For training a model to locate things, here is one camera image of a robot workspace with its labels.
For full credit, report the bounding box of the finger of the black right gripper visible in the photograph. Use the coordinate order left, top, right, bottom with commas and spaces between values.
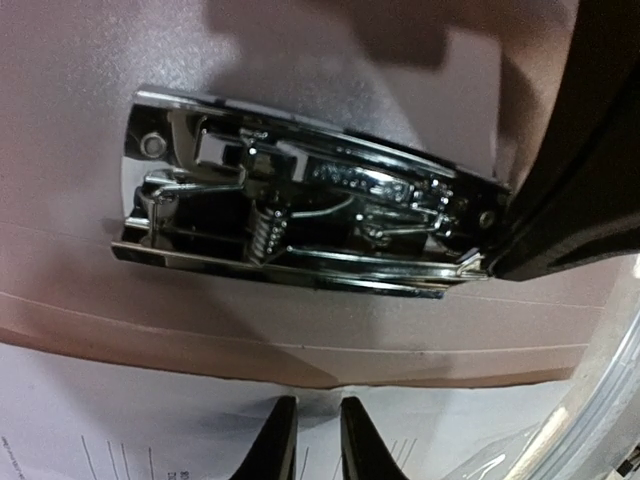
485, 1, 639, 281

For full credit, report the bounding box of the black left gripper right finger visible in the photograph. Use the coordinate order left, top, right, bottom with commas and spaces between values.
340, 397, 403, 480

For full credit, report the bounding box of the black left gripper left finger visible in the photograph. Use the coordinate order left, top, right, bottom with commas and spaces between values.
232, 396, 298, 480

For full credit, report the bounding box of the pink paper folder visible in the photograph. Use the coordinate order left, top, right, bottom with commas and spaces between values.
1, 1, 639, 388

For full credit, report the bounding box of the metal folder clip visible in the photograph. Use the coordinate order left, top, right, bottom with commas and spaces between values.
111, 87, 510, 299

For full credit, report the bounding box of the aluminium front rail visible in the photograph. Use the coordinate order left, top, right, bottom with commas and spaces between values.
506, 315, 639, 479

